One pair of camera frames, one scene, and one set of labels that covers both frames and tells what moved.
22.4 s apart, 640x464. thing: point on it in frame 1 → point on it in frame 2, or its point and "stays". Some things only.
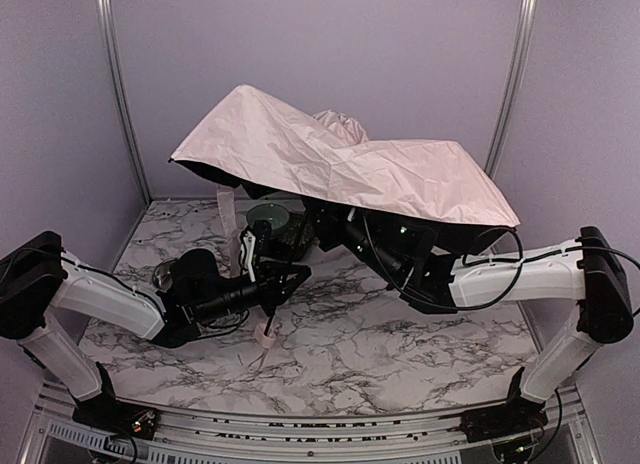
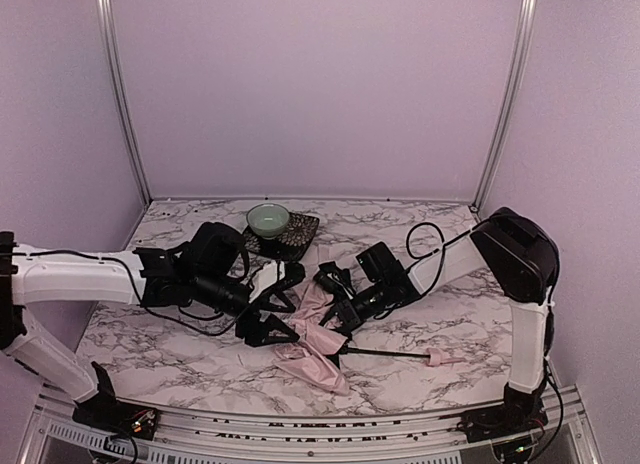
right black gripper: [329, 224] → [340, 307]
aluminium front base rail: [183, 436] stays
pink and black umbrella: [262, 150] → [316, 354]
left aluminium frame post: [105, 11] stays
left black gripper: [267, 280] → [256, 311]
